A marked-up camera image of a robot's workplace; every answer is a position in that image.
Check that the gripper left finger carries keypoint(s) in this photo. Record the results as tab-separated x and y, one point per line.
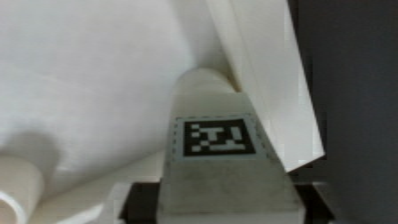
131	204

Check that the white square table top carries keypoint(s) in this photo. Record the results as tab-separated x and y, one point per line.
94	56

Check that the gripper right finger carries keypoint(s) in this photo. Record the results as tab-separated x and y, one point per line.
321	203

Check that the white table leg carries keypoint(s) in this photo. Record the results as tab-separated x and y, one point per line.
225	184

